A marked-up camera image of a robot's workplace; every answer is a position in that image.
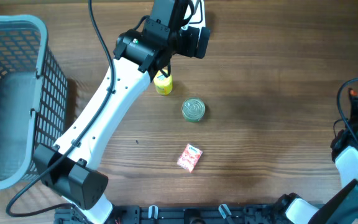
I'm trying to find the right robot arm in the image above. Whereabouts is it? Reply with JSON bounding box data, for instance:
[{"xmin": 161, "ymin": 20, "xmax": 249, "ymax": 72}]
[{"xmin": 271, "ymin": 90, "xmax": 358, "ymax": 223}]

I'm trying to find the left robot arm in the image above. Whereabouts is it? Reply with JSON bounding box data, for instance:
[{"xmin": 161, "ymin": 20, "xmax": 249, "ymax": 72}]
[{"xmin": 33, "ymin": 1, "xmax": 211, "ymax": 223}]

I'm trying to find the red tissue packet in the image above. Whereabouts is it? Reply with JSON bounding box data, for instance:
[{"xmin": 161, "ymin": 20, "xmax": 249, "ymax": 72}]
[{"xmin": 177, "ymin": 144, "xmax": 203, "ymax": 173}]

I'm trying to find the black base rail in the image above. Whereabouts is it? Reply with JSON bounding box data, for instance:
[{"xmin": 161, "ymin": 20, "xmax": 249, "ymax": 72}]
[{"xmin": 53, "ymin": 204, "xmax": 279, "ymax": 224}]

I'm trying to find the yellow lidded jar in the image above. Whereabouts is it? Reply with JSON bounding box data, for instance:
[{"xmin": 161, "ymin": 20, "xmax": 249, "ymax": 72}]
[{"xmin": 154, "ymin": 71, "xmax": 173, "ymax": 95}]

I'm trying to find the grey plastic shopping basket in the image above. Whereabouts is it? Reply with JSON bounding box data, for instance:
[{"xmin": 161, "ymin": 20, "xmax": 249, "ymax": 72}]
[{"xmin": 0, "ymin": 15, "xmax": 68, "ymax": 190}]

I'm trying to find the white barcode scanner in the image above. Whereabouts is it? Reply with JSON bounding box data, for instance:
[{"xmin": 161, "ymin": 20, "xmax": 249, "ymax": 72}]
[{"xmin": 181, "ymin": 0, "xmax": 206, "ymax": 30}]

